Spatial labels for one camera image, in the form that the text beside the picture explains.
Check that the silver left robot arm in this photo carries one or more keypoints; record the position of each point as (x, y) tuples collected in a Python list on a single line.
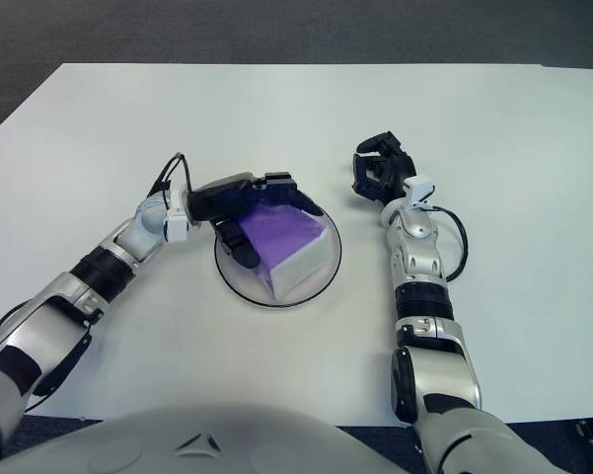
[(54, 316)]

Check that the silver robot torso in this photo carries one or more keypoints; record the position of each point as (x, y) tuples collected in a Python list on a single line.
[(202, 439)]

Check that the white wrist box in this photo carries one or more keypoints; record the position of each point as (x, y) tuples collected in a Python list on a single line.
[(419, 186), (176, 227)]

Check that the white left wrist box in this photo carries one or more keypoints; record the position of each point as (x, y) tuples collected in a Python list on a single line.
[(176, 227)]

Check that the purple tissue paper pack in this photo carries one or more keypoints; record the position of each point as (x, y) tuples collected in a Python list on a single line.
[(286, 237)]

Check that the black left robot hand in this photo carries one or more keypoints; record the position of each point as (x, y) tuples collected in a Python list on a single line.
[(222, 202)]

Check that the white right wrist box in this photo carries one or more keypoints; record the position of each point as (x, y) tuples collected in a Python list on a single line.
[(419, 186)]

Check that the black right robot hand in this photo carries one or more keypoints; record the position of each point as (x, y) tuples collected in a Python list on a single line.
[(392, 173)]

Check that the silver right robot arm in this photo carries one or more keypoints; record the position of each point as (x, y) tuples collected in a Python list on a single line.
[(419, 257)]

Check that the white plate black rim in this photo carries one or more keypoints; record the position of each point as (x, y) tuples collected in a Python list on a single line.
[(237, 279)]

